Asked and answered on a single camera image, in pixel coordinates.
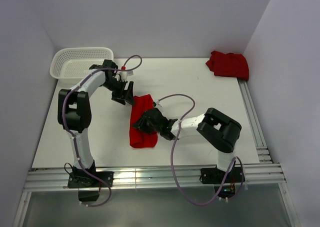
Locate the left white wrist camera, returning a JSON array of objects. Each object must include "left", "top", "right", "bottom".
[{"left": 119, "top": 70, "right": 134, "bottom": 81}]

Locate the right side aluminium rail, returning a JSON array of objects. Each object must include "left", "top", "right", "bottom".
[{"left": 237, "top": 79, "right": 274, "bottom": 164}]

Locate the white perforated plastic basket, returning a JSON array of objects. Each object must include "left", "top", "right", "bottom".
[{"left": 49, "top": 47, "right": 114, "bottom": 84}]

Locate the front aluminium rail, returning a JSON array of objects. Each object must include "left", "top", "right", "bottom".
[{"left": 22, "top": 163, "right": 287, "bottom": 192}]

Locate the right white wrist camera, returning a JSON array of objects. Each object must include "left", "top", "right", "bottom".
[{"left": 152, "top": 100, "right": 163, "bottom": 112}]

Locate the dark red t-shirt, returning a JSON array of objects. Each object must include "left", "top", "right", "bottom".
[{"left": 205, "top": 50, "right": 250, "bottom": 81}]

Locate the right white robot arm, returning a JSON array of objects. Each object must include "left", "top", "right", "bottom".
[{"left": 132, "top": 107, "right": 242, "bottom": 182}]

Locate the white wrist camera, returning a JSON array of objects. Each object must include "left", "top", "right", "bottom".
[
  {"left": 152, "top": 100, "right": 163, "bottom": 112},
  {"left": 119, "top": 70, "right": 134, "bottom": 81}
]

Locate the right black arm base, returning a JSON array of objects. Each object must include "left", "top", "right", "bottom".
[{"left": 199, "top": 167, "right": 245, "bottom": 199}]

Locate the aluminium rail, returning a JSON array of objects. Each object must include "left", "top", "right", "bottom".
[
  {"left": 22, "top": 163, "right": 287, "bottom": 192},
  {"left": 237, "top": 79, "right": 274, "bottom": 164}
]

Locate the bright red t-shirt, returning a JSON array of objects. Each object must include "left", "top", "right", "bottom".
[{"left": 129, "top": 94, "right": 158, "bottom": 149}]

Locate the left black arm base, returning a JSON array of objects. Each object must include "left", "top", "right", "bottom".
[{"left": 63, "top": 161, "right": 115, "bottom": 203}]

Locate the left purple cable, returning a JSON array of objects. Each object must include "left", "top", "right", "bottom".
[{"left": 61, "top": 54, "right": 143, "bottom": 208}]

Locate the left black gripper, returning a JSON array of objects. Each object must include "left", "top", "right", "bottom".
[{"left": 102, "top": 78, "right": 135, "bottom": 106}]

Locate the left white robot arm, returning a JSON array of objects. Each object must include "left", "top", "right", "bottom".
[{"left": 57, "top": 59, "right": 137, "bottom": 187}]

